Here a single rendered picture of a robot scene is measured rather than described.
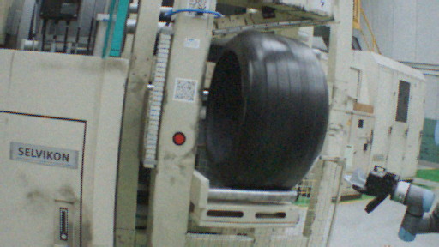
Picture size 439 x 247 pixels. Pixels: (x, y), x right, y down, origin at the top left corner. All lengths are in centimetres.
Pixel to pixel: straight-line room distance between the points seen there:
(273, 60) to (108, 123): 79
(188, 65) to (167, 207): 49
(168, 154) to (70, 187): 78
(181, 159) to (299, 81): 47
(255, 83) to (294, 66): 15
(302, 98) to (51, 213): 93
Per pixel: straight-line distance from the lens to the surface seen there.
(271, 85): 149
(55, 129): 87
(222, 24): 206
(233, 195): 162
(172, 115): 160
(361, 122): 649
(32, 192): 90
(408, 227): 156
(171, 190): 164
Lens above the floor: 123
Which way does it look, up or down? 4 degrees down
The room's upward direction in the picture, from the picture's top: 7 degrees clockwise
